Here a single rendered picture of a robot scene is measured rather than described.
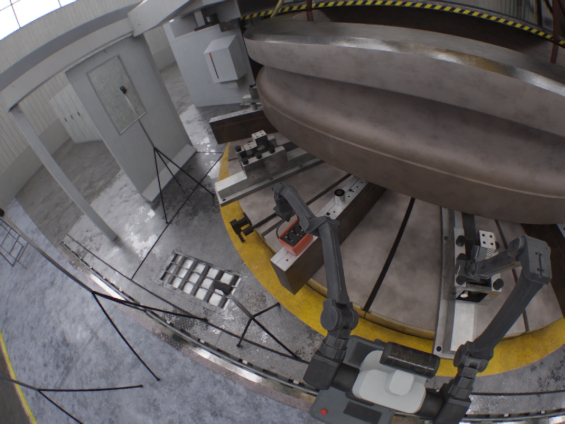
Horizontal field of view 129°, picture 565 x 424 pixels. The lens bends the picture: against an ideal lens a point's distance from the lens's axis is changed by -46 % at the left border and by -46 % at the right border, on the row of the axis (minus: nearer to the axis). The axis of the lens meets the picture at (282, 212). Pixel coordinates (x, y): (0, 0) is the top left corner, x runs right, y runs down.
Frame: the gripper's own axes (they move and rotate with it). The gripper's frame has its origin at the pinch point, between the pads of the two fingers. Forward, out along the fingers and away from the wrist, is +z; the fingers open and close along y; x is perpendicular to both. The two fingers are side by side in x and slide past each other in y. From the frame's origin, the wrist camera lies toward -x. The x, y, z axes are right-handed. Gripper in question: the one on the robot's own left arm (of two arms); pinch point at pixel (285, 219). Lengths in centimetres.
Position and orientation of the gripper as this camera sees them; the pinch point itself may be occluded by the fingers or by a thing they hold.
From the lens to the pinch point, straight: 148.9
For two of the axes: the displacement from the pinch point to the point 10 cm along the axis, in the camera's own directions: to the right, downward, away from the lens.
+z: 2.0, 6.5, 7.3
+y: -7.1, -4.2, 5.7
